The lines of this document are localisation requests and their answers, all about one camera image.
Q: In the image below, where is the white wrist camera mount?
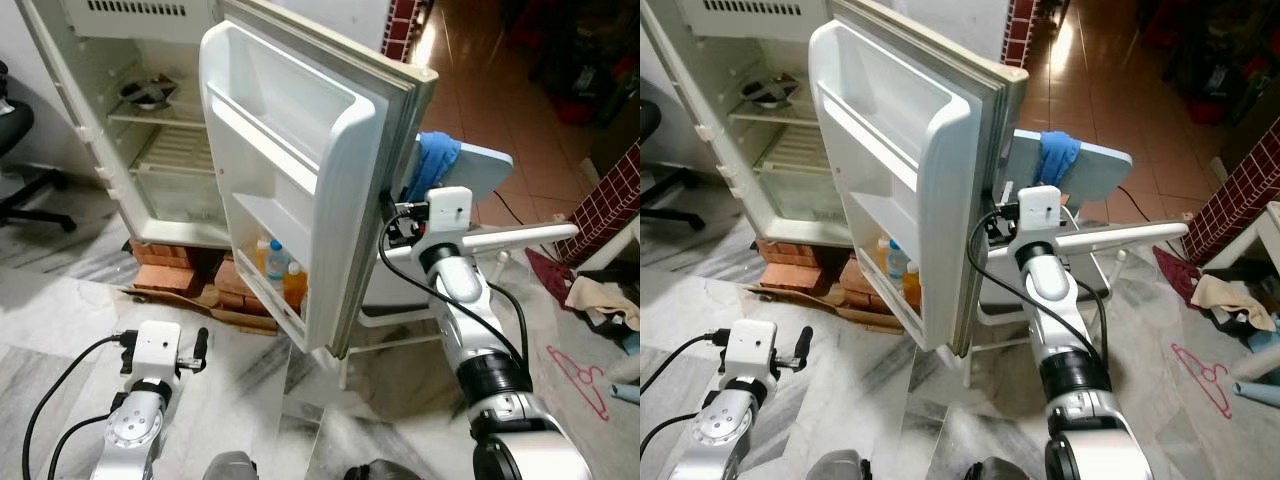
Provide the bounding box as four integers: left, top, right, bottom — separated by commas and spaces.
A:
130, 320, 184, 379
1015, 185, 1063, 246
415, 187, 474, 246
725, 320, 779, 379

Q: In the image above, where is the grey robot leg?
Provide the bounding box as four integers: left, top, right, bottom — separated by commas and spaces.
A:
805, 450, 866, 480
965, 458, 1031, 480
200, 450, 259, 480
345, 460, 426, 480

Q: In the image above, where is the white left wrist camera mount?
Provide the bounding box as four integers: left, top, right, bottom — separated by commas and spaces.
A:
130, 320, 184, 379
725, 320, 779, 379

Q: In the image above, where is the brown cardboard sheet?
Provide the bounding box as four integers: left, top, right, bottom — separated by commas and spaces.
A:
120, 285, 281, 336
745, 283, 901, 331

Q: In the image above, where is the beige cloth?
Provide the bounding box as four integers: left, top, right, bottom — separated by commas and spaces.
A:
565, 275, 641, 331
1190, 273, 1279, 334

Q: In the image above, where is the metal bowl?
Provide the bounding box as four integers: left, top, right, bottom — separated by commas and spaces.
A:
118, 78, 179, 111
740, 75, 801, 109

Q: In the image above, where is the dark red cloth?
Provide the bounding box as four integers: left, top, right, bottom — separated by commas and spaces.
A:
1152, 245, 1201, 293
525, 248, 576, 296

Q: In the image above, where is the short black arm cable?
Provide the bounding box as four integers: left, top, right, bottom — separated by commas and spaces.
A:
1075, 280, 1111, 361
485, 282, 531, 361
47, 412, 113, 480
640, 413, 701, 456

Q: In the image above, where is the white fridge cabinet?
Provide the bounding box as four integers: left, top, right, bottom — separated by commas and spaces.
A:
15, 0, 241, 251
640, 0, 851, 251

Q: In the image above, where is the short black right arm cable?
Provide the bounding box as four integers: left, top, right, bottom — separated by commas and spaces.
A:
485, 282, 531, 361
1075, 280, 1111, 361

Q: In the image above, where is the pale blue ironing board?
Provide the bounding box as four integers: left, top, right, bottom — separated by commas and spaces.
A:
1005, 130, 1133, 206
405, 135, 513, 206

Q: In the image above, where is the clear fridge crisper drawer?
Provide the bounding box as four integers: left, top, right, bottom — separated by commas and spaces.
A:
128, 160, 231, 226
752, 160, 851, 223

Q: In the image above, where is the grey left robot leg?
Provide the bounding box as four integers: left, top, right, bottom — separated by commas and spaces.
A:
200, 450, 259, 480
805, 450, 866, 480

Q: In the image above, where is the short black left arm cable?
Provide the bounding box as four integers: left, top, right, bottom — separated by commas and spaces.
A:
47, 412, 113, 480
640, 413, 701, 456

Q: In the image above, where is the grey right robot leg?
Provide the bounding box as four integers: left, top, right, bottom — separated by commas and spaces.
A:
965, 458, 1031, 480
345, 460, 426, 480

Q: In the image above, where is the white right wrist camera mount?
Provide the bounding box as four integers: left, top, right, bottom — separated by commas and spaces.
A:
1015, 185, 1063, 246
415, 187, 474, 246

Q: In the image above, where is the pink clothes hanger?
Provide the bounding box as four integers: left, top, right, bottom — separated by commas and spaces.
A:
1170, 343, 1233, 419
545, 345, 611, 423

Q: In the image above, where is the long black left arm cable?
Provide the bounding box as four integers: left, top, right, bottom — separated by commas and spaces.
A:
22, 335, 126, 480
640, 335, 723, 396

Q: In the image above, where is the black office chair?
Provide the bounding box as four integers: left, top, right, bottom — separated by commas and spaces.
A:
640, 100, 706, 231
0, 60, 76, 233

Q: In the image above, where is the blue cloth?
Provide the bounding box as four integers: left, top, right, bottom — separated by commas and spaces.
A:
1038, 130, 1083, 189
405, 132, 463, 201

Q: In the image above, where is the red brick stack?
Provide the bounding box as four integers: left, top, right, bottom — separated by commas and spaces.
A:
130, 240, 266, 311
755, 240, 886, 306

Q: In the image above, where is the white fridge door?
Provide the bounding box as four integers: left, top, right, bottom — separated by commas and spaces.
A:
808, 0, 1029, 359
198, 0, 439, 359

